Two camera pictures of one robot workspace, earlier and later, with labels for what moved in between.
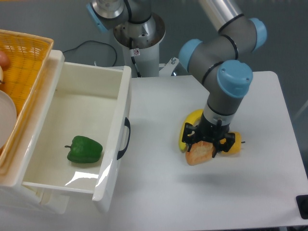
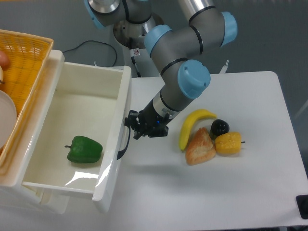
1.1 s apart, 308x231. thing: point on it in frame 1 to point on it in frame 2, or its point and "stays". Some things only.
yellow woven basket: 28,56 stays
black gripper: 210,130 to 151,124
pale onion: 1,74 stays
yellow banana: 192,118 stays
